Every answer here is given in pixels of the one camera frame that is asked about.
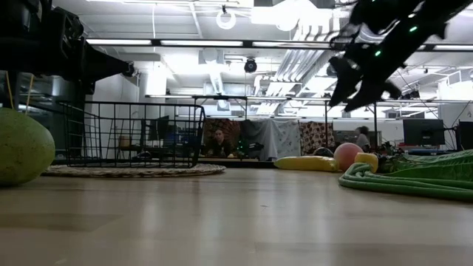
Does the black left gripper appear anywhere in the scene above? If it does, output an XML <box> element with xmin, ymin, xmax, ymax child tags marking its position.
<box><xmin>44</xmin><ymin>6</ymin><xmax>132</xmax><ymax>84</ymax></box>

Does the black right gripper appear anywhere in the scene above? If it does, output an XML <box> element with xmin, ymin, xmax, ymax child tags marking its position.
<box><xmin>327</xmin><ymin>0</ymin><xmax>456</xmax><ymax>113</ymax></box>

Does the pink peach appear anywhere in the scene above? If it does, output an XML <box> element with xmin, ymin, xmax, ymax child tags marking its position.
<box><xmin>333</xmin><ymin>142</ymin><xmax>365</xmax><ymax>172</ymax></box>

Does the yellow lemon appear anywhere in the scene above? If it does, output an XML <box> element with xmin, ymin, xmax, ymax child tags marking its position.
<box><xmin>353</xmin><ymin>151</ymin><xmax>380</xmax><ymax>174</ymax></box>

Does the dark green avocado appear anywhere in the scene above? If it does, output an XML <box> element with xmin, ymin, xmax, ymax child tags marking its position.
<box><xmin>313</xmin><ymin>146</ymin><xmax>336</xmax><ymax>158</ymax></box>

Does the dark grape bunch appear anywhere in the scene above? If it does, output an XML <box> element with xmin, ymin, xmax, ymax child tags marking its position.
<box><xmin>377</xmin><ymin>153</ymin><xmax>400</xmax><ymax>174</ymax></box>

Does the yellow banana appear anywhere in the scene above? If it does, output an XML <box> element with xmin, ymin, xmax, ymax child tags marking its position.
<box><xmin>273</xmin><ymin>154</ymin><xmax>340</xmax><ymax>173</ymax></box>

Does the green long beans bundle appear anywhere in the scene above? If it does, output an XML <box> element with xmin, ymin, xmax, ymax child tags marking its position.
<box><xmin>338</xmin><ymin>162</ymin><xmax>473</xmax><ymax>203</ymax></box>

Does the green romaine lettuce leaf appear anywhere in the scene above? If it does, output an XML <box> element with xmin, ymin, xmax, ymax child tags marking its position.
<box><xmin>382</xmin><ymin>149</ymin><xmax>473</xmax><ymax>184</ymax></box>

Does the light green mango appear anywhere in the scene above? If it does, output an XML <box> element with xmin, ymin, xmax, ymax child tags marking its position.
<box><xmin>0</xmin><ymin>106</ymin><xmax>56</xmax><ymax>188</ymax></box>

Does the black pipe stand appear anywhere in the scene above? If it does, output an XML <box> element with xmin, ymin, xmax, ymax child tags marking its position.
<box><xmin>324</xmin><ymin>98</ymin><xmax>378</xmax><ymax>149</ymax></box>
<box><xmin>191</xmin><ymin>95</ymin><xmax>249</xmax><ymax>121</ymax></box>

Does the black studio light cluster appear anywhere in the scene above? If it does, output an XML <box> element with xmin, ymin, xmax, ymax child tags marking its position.
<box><xmin>401</xmin><ymin>87</ymin><xmax>421</xmax><ymax>100</ymax></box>

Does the person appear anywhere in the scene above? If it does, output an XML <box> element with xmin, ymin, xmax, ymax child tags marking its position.
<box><xmin>207</xmin><ymin>128</ymin><xmax>236</xmax><ymax>159</ymax></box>
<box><xmin>353</xmin><ymin>125</ymin><xmax>372</xmax><ymax>151</ymax></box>

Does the brown floral cloth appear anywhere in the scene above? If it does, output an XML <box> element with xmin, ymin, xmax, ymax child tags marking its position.
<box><xmin>298</xmin><ymin>120</ymin><xmax>336</xmax><ymax>155</ymax></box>

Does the black computer monitor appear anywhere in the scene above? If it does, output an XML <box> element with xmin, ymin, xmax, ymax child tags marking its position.
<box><xmin>402</xmin><ymin>117</ymin><xmax>446</xmax><ymax>147</ymax></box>
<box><xmin>457</xmin><ymin>120</ymin><xmax>473</xmax><ymax>151</ymax></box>

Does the white patterned cloth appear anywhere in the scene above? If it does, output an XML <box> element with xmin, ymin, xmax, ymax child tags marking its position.
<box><xmin>273</xmin><ymin>120</ymin><xmax>302</xmax><ymax>160</ymax></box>

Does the grey hanging cloth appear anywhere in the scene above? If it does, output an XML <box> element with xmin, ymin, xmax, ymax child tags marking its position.
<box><xmin>239</xmin><ymin>118</ymin><xmax>280</xmax><ymax>162</ymax></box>

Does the black beam with light strips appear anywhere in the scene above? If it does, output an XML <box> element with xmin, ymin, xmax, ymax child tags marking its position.
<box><xmin>85</xmin><ymin>38</ymin><xmax>473</xmax><ymax>52</ymax></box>

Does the small lit green tree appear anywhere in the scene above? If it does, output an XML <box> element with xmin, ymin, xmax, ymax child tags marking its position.
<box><xmin>236</xmin><ymin>138</ymin><xmax>251</xmax><ymax>159</ymax></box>

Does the orange mandala cloth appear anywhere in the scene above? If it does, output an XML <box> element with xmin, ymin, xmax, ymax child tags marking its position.
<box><xmin>202</xmin><ymin>117</ymin><xmax>243</xmax><ymax>158</ymax></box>

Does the yellow hanging cord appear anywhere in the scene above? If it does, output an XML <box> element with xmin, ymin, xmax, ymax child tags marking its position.
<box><xmin>24</xmin><ymin>73</ymin><xmax>35</xmax><ymax>115</ymax></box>
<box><xmin>4</xmin><ymin>72</ymin><xmax>15</xmax><ymax>110</ymax></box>

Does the black wire basket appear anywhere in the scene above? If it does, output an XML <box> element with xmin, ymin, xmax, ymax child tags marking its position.
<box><xmin>58</xmin><ymin>100</ymin><xmax>206</xmax><ymax>169</ymax></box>

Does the white ring lamp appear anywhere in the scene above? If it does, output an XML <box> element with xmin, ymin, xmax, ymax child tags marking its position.
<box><xmin>215</xmin><ymin>9</ymin><xmax>237</xmax><ymax>31</ymax></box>

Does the black aluminium table frame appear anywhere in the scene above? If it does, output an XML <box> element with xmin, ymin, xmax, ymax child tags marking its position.
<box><xmin>201</xmin><ymin>158</ymin><xmax>276</xmax><ymax>169</ymax></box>

